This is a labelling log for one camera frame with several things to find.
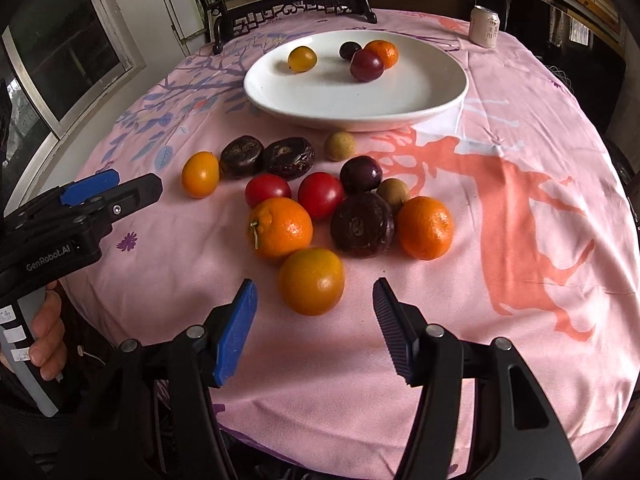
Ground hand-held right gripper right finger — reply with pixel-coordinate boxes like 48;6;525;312
372;277;583;480

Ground white oval plate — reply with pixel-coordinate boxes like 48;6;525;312
243;30;470;133

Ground white drink can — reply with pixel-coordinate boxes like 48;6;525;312
470;5;501;49

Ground person's left hand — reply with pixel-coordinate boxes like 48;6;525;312
27;280;69;382

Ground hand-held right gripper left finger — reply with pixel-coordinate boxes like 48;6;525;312
75;279;259;480

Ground tan longan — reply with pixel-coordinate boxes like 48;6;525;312
376;178;412;213
324;131;357;162

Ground red plum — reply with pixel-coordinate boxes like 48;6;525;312
350;50;385;82

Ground large dark water chestnut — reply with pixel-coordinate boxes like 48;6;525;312
330;192;396;259

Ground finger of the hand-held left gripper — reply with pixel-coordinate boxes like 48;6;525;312
5;169;121;222
75;173;163;241

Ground yellow cherry tomato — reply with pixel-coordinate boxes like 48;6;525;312
287;46;318;73

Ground dark purple plum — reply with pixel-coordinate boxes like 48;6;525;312
340;155;383;195

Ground white framed window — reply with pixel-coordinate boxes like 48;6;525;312
0;0;146;221

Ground smooth orange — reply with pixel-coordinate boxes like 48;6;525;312
278;248;346;317

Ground small yellow-orange citrus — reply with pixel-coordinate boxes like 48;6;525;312
181;151;221;199

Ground pink printed tablecloth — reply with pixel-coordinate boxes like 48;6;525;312
60;7;638;467

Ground small red tomato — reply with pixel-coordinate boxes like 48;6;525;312
244;174;292;209

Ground dark round object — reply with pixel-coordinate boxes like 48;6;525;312
607;140;638;186

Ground black carved decorative screen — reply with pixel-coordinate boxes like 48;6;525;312
185;0;378;56

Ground orange mandarin with stem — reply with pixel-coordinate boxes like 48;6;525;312
246;197;314;261

